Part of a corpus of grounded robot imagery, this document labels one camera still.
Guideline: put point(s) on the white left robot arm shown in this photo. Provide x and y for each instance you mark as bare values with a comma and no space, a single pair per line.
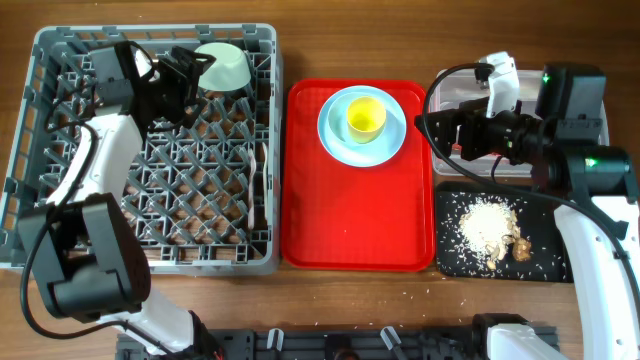
81,251

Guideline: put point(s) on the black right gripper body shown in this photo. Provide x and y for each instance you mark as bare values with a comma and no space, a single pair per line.
510,136

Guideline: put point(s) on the white plastic fork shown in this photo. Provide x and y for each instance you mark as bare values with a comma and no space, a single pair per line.
251,188

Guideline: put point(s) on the light blue plate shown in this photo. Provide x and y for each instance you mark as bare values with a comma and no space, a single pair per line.
367,156

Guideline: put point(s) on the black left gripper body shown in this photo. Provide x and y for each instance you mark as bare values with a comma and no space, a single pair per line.
164,104

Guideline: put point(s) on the rice and food scraps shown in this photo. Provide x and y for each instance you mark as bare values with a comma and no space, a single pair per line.
490,232

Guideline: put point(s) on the mint green bowl on plate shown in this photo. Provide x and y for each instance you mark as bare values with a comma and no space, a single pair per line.
390,138

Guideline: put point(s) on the clear plastic bin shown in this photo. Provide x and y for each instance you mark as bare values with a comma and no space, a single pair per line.
461,87

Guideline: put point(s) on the black waste tray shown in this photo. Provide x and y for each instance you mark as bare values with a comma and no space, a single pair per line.
549,262

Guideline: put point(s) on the grey dishwasher rack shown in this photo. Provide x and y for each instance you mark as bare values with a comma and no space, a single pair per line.
186,195

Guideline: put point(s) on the red plastic tray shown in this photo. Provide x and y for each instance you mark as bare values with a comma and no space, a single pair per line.
339,217

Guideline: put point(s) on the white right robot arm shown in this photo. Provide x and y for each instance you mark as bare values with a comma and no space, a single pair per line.
593,186

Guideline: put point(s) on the yellow plastic cup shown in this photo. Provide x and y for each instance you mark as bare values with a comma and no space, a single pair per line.
366,119

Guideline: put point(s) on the mint green food bowl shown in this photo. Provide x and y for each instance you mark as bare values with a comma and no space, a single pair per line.
229,72

